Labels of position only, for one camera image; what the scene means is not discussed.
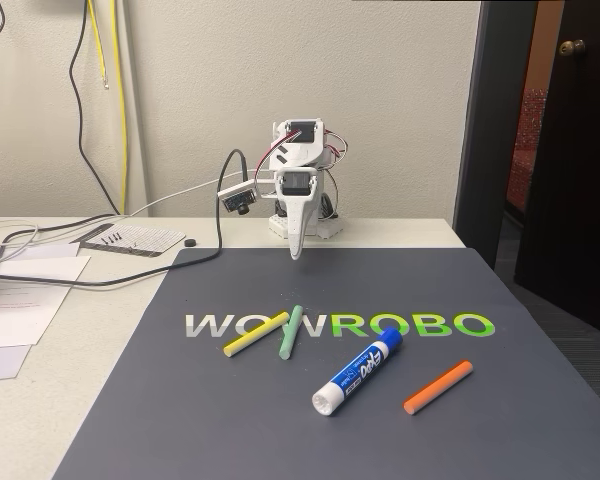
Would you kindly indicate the blue Expo marker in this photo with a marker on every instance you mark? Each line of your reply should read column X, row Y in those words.
column 360, row 370

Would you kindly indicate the small black round cap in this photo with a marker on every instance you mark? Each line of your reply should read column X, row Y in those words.
column 190, row 243

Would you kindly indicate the green chalk stick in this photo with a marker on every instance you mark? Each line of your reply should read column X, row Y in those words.
column 290, row 332

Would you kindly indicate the yellow chalk stick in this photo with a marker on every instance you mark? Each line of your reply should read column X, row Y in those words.
column 255, row 335

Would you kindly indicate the white gridded screw mat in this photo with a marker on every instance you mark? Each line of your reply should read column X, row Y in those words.
column 145, row 240

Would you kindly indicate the dark grey WOWROBO mat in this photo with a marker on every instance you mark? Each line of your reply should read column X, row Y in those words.
column 280, row 430

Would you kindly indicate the orange chalk stick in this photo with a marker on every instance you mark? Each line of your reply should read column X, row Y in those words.
column 437, row 387

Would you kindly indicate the red upholstered furniture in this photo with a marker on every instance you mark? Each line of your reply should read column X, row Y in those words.
column 525, row 150

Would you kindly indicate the dark brown door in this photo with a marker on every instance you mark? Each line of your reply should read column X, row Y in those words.
column 580, row 175

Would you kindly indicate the white printed paper sheet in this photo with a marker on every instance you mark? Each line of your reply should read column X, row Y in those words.
column 20, row 310

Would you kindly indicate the brass door knob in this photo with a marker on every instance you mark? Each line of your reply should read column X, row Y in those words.
column 572, row 47

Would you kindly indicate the white camera box black lens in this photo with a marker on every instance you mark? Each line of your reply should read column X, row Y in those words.
column 237, row 196

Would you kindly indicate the dark grey door frame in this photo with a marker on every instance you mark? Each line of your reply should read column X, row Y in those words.
column 490, row 125

